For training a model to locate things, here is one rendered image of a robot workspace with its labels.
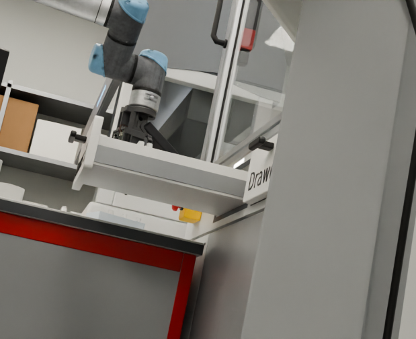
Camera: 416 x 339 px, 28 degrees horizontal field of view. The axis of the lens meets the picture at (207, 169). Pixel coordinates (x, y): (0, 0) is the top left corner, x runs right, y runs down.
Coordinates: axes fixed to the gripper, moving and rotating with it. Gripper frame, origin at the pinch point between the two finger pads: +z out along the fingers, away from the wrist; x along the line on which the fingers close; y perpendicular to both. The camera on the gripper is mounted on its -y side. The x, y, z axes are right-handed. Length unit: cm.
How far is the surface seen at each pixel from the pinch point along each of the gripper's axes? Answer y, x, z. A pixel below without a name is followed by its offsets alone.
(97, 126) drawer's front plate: 26.2, 35.3, -3.4
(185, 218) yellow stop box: -15.2, 1.5, 3.3
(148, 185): 10.2, 30.1, 3.9
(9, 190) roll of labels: 30.7, 2.5, 8.5
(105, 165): 22.5, 34.5, 3.5
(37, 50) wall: -77, -387, -153
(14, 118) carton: -61, -344, -90
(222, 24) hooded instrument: -38, -43, -70
